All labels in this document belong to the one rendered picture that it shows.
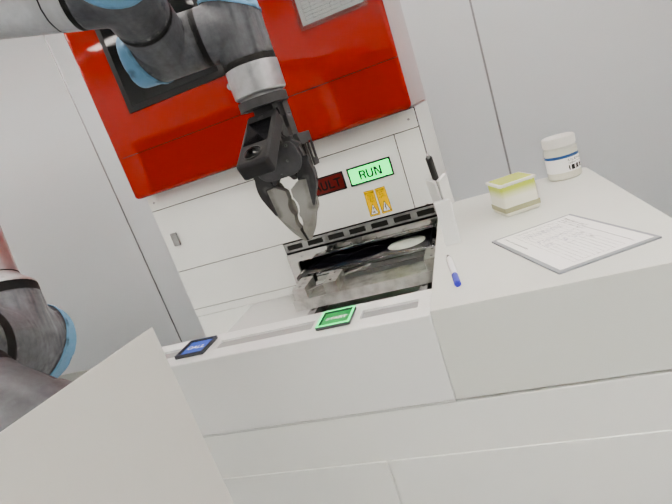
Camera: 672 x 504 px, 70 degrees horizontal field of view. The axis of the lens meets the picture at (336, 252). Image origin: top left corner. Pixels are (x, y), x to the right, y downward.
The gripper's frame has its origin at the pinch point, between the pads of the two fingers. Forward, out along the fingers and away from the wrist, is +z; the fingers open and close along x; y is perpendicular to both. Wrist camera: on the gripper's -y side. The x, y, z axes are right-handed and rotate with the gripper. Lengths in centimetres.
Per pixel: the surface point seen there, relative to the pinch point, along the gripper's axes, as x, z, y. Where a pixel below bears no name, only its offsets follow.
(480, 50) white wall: -43, -25, 207
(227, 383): 19.7, 19.7, -4.1
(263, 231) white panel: 34, 8, 58
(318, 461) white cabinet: 9.6, 36.5, -4.0
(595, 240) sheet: -39.0, 14.0, 7.9
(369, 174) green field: 0, 1, 58
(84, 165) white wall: 209, -41, 207
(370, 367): -4.2, 21.2, -4.0
